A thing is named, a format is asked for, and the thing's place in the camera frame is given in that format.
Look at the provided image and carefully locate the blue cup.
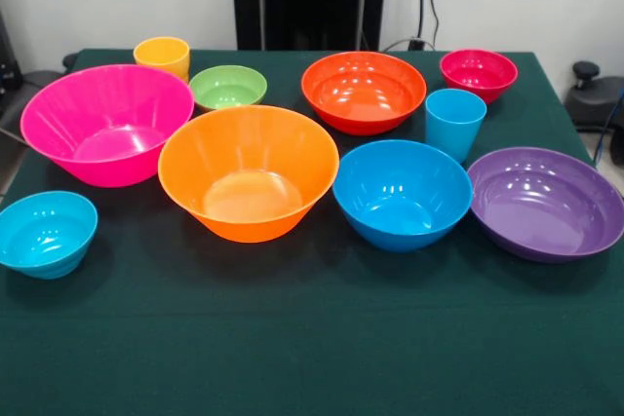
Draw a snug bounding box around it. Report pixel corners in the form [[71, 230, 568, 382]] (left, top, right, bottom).
[[424, 88, 488, 166]]

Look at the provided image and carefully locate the dark green tablecloth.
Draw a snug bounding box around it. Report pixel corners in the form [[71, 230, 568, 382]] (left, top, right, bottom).
[[0, 48, 624, 416]]

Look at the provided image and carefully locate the medium blue bowl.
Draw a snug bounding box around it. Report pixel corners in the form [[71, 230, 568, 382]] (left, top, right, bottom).
[[331, 138, 475, 254]]

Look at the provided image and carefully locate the small teal bowl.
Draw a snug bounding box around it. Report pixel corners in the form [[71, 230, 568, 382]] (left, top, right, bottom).
[[0, 190, 99, 281]]

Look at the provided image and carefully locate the red-orange bowl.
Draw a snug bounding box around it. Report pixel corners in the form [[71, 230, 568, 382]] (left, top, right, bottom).
[[300, 50, 428, 137]]

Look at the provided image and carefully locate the small green bowl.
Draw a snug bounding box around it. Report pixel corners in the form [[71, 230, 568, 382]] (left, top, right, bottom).
[[188, 64, 269, 113]]

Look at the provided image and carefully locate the black equipment box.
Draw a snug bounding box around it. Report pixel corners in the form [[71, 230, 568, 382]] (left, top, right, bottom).
[[0, 11, 21, 91]]

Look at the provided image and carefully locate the large orange bowl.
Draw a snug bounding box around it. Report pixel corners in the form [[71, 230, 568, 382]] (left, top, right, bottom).
[[157, 104, 341, 245]]

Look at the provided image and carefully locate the large pink bowl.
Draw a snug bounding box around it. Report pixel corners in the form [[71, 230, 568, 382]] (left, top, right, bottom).
[[19, 63, 195, 189]]

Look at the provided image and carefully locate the small crimson bowl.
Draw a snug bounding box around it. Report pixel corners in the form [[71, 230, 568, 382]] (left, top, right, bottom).
[[438, 48, 520, 105]]

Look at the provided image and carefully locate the purple bowl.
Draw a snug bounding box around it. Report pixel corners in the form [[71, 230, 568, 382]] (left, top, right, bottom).
[[466, 146, 624, 264]]

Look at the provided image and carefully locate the yellow cup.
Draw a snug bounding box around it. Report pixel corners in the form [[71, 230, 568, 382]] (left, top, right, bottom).
[[133, 35, 191, 85]]

